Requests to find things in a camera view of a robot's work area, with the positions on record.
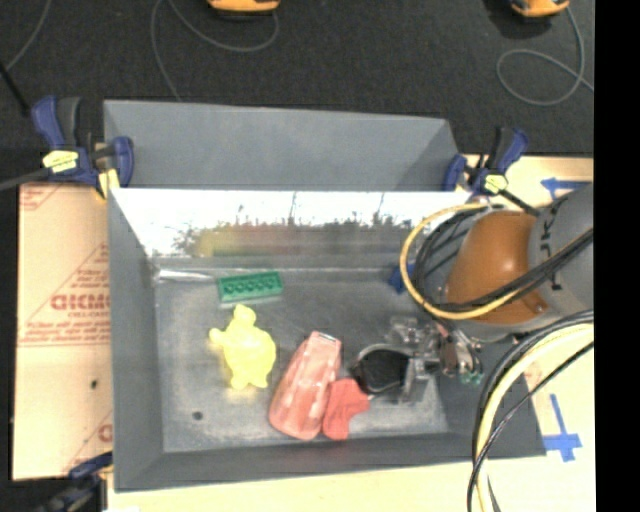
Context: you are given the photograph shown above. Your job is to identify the pink clear plastic toy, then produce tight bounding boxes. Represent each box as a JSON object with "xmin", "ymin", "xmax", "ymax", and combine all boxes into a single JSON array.
[{"xmin": 267, "ymin": 329, "xmax": 345, "ymax": 442}]

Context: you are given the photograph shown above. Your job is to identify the yellow toy turtle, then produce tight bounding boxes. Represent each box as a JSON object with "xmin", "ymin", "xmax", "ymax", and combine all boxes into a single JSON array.
[{"xmin": 207, "ymin": 302, "xmax": 278, "ymax": 392}]

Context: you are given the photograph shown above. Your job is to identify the brown cardboard board, red print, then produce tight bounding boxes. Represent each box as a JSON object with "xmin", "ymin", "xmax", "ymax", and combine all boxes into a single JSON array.
[{"xmin": 11, "ymin": 181, "xmax": 115, "ymax": 481}]

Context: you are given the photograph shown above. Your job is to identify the dark green flat block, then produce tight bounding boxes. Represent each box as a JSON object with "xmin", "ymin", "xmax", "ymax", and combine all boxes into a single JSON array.
[{"xmin": 216, "ymin": 270, "xmax": 285, "ymax": 305}]

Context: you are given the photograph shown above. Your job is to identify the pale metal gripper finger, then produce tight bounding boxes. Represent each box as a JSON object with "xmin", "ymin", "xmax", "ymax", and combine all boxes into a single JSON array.
[
  {"xmin": 387, "ymin": 315, "xmax": 439, "ymax": 357},
  {"xmin": 399, "ymin": 357, "xmax": 441, "ymax": 405}
]

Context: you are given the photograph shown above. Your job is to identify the black sunglasses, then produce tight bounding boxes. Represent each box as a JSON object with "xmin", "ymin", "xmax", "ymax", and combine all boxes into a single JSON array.
[{"xmin": 348, "ymin": 343, "xmax": 417, "ymax": 396}]

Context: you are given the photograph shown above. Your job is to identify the grey metal bin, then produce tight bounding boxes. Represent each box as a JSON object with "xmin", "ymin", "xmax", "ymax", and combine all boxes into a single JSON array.
[{"xmin": 102, "ymin": 99, "xmax": 547, "ymax": 491}]

